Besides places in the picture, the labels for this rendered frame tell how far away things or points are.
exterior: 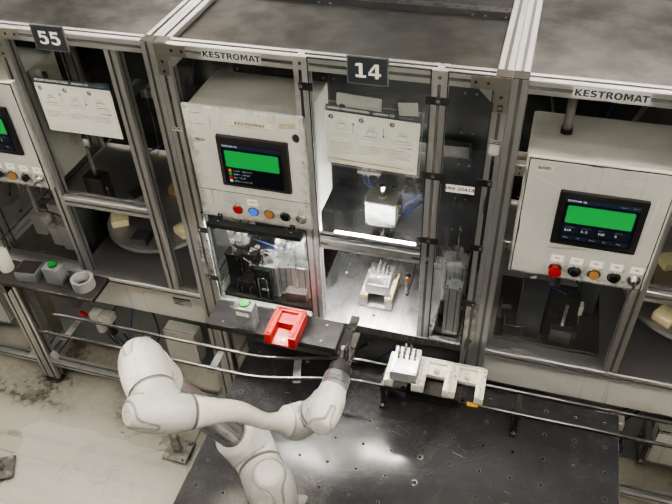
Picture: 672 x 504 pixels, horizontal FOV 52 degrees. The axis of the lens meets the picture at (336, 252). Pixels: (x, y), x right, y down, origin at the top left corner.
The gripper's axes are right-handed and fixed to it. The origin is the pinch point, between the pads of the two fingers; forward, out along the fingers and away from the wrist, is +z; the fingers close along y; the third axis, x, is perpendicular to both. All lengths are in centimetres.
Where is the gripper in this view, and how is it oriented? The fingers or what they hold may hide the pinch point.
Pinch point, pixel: (354, 330)
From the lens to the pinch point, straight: 244.6
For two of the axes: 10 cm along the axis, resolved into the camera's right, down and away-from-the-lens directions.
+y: -0.4, -7.4, -6.7
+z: 2.8, -6.5, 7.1
